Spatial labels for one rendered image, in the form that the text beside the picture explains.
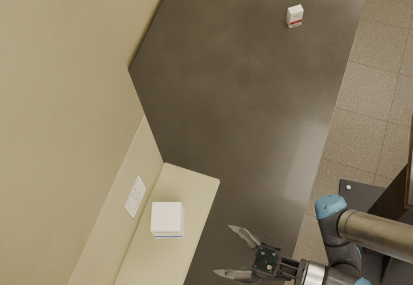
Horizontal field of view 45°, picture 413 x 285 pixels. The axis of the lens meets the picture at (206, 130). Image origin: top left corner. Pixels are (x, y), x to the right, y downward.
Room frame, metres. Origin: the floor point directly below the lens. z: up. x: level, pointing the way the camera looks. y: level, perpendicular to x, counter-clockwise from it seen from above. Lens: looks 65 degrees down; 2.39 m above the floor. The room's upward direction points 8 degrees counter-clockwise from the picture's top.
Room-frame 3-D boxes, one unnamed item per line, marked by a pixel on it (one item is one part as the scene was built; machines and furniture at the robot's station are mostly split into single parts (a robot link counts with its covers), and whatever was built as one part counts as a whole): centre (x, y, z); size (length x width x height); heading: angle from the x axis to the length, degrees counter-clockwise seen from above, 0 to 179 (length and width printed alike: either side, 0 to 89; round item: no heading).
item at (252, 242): (0.29, -0.06, 1.17); 0.09 x 0.03 x 0.06; 36
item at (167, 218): (0.24, 0.09, 1.54); 0.05 x 0.05 x 0.06; 81
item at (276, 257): (0.20, -0.12, 1.17); 0.12 x 0.08 x 0.09; 63
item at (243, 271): (0.20, -0.01, 1.17); 0.09 x 0.03 x 0.06; 90
